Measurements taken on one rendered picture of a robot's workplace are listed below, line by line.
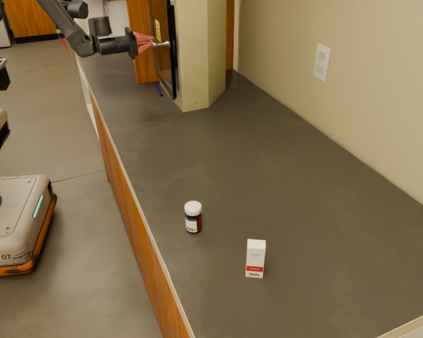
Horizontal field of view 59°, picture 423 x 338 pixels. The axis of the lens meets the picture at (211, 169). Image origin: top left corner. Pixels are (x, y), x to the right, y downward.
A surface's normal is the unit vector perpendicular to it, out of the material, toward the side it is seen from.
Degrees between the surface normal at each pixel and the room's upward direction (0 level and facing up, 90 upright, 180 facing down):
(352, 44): 90
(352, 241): 0
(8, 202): 0
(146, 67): 90
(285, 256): 0
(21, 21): 90
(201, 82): 90
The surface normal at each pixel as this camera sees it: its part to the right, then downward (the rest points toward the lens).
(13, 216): -0.01, -0.82
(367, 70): -0.92, 0.23
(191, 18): 0.40, 0.52
